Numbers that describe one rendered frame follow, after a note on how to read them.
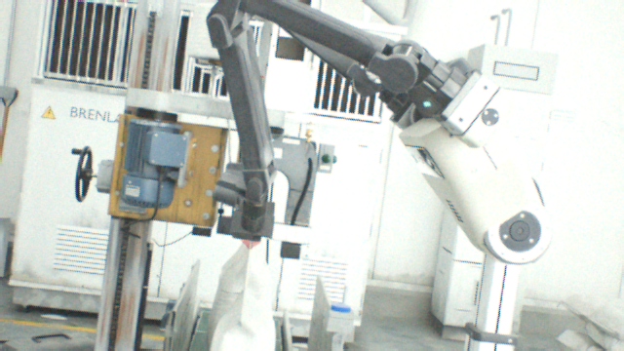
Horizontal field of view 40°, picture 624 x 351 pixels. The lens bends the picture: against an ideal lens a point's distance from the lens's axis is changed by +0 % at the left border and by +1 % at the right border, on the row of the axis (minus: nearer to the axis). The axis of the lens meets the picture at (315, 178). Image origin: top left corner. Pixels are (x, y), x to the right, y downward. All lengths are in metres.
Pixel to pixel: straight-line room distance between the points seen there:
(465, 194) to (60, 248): 3.95
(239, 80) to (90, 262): 3.79
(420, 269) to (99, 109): 2.88
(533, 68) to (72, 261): 3.45
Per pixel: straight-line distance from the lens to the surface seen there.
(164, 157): 2.39
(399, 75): 1.69
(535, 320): 7.13
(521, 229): 2.00
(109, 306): 2.79
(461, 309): 6.36
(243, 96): 1.85
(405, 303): 6.85
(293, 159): 2.63
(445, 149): 1.86
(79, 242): 5.52
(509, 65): 6.32
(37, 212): 5.56
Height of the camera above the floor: 1.36
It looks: 3 degrees down
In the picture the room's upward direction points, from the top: 8 degrees clockwise
